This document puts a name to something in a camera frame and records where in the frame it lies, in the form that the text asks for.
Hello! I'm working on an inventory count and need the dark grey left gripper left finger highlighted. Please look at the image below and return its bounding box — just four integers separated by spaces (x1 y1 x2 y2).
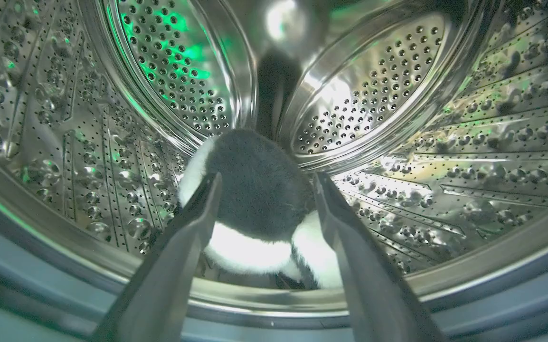
91 172 223 342

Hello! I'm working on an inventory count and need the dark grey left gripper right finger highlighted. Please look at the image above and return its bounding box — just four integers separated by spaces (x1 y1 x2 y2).
313 171 447 342

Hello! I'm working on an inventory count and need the black and white plush toy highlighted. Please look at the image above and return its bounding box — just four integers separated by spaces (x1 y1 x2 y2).
178 128 346 290

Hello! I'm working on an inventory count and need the grey rubber door gasket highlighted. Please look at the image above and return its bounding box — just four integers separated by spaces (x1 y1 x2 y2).
0 199 548 342

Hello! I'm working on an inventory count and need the steel washing machine drum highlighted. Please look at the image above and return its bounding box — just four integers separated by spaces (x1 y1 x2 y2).
0 0 548 318

